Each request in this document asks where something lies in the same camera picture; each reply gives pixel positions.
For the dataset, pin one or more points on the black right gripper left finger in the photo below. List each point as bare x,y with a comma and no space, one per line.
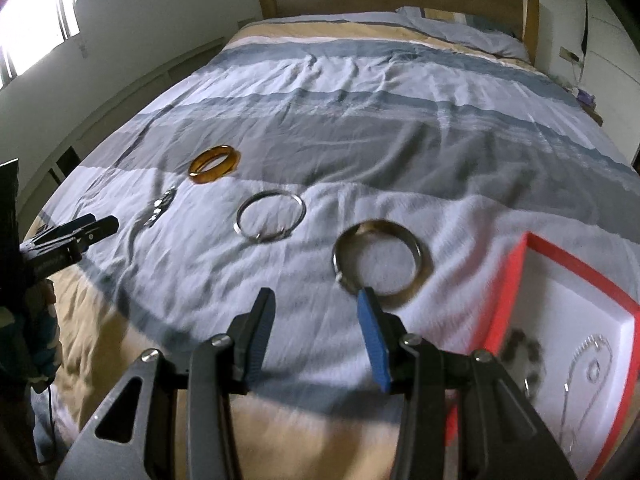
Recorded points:
250,333

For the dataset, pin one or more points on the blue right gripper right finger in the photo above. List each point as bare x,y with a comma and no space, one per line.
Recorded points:
382,332

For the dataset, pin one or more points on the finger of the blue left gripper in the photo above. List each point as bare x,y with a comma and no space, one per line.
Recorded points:
51,234

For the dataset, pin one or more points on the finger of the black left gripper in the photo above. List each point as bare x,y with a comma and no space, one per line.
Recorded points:
95,231

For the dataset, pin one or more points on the silver wristwatch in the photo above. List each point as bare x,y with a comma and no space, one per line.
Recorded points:
160,205

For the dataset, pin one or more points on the dark olive bangle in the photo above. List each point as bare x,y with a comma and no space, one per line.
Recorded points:
385,256

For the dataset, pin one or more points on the thin silver bangle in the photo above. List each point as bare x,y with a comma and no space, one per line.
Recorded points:
268,216

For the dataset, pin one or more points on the amber bangle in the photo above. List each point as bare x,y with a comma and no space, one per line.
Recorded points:
213,164

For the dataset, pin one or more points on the red shallow box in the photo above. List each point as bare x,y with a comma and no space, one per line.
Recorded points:
563,317

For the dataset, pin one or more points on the striped bed duvet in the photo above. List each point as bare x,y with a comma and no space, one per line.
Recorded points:
364,117

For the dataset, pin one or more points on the bright window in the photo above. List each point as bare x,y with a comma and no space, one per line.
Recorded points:
30,29

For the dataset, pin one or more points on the wooden bedside table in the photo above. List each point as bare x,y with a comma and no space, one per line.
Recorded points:
591,112

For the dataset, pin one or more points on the grey pillow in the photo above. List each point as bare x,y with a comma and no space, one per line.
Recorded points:
470,30

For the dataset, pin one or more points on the purple tissue box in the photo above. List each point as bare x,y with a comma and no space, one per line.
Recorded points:
586,98

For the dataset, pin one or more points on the white wardrobe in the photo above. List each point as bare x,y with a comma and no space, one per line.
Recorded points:
611,74

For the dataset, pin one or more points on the wall socket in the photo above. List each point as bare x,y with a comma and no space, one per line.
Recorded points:
569,56

